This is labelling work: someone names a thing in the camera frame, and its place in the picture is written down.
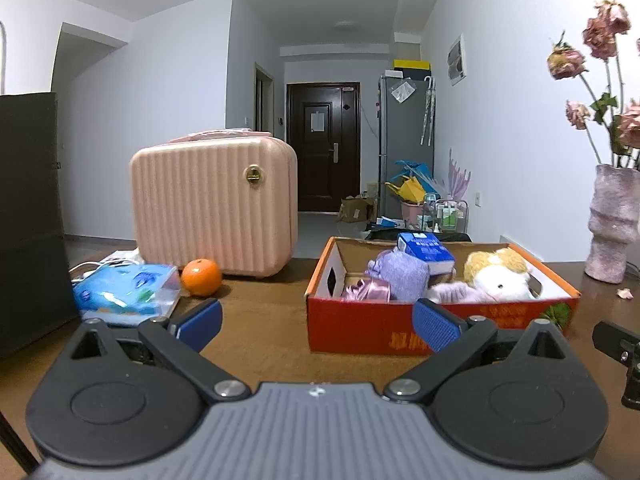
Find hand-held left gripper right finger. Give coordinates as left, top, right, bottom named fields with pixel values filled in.
left=382, top=298, right=591, bottom=403

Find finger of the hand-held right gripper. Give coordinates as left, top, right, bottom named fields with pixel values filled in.
left=592, top=320, right=640, bottom=411

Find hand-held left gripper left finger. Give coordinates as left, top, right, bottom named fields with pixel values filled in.
left=50, top=298, right=251, bottom=403

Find lilac towel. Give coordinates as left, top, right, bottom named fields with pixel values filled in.
left=429, top=280, right=482, bottom=305

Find purple plush toy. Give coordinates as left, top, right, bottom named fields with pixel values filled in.
left=367, top=250, right=431, bottom=303

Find red cardboard box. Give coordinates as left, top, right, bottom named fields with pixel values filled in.
left=305, top=236, right=582, bottom=356

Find blue and white carton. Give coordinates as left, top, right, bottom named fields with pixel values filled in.
left=397, top=231, right=456, bottom=276

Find white and yellow plush toy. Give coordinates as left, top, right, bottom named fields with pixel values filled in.
left=464, top=247, right=543, bottom=303

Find orange fruit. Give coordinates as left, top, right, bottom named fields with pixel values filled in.
left=181, top=258, right=223, bottom=297

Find pink satin scrunchie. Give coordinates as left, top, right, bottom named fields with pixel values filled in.
left=342, top=280, right=392, bottom=303

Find blue tissue pack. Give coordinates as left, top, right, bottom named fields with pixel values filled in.
left=72, top=263, right=182, bottom=323

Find pink ribbed suitcase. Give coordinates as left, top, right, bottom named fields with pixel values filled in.
left=130, top=130, right=299, bottom=278

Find pink bucket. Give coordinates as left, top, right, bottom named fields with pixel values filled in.
left=400, top=201, right=426, bottom=226

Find yellow bag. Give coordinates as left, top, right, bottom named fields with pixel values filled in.
left=386, top=177, right=427, bottom=203

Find brown cardboard box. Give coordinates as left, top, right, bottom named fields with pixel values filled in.
left=339, top=196, right=378, bottom=223

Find blue plastic stool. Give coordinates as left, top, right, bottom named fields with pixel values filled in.
left=392, top=160, right=433, bottom=183

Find grey refrigerator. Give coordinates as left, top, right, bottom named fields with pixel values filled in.
left=378, top=74, right=436, bottom=221

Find dark wooden door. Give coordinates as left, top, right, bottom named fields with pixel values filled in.
left=286, top=81, right=362, bottom=215

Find folded clear umbrellas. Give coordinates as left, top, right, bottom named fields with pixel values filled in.
left=420, top=77, right=436, bottom=146

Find dried pink rose bouquet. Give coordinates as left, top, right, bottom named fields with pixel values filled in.
left=546, top=0, right=640, bottom=168

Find white charger cable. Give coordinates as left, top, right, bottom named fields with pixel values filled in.
left=69, top=249, right=146, bottom=281

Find wire cart with bottles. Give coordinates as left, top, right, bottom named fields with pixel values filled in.
left=419, top=199, right=469, bottom=235

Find purple feather wall decoration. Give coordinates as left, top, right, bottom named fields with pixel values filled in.
left=446, top=149, right=472, bottom=201

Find side door frame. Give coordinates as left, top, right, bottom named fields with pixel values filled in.
left=254, top=62, right=276, bottom=136

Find white wall panel box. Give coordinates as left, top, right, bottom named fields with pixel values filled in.
left=447, top=35, right=467, bottom=86

